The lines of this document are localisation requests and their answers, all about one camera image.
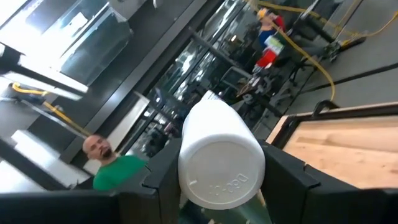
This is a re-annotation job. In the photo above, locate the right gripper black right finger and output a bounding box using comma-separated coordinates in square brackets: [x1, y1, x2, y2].
[259, 141, 398, 224]

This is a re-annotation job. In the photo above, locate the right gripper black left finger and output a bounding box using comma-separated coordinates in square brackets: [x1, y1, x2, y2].
[0, 138, 182, 224]

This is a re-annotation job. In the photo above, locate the white pill bottle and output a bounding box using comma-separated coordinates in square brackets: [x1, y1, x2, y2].
[177, 90, 267, 211]

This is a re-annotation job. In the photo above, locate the black aluminium table frame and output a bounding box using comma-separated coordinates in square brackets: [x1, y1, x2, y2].
[266, 102, 398, 150]

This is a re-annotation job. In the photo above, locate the black frame clamp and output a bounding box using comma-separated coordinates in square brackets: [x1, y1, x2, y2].
[312, 99, 340, 119]

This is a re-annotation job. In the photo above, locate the yellow hanging cable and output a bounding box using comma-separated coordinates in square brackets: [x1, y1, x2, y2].
[11, 82, 91, 138]

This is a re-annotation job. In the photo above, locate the yellow extension cable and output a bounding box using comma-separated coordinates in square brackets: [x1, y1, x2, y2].
[257, 0, 336, 102]

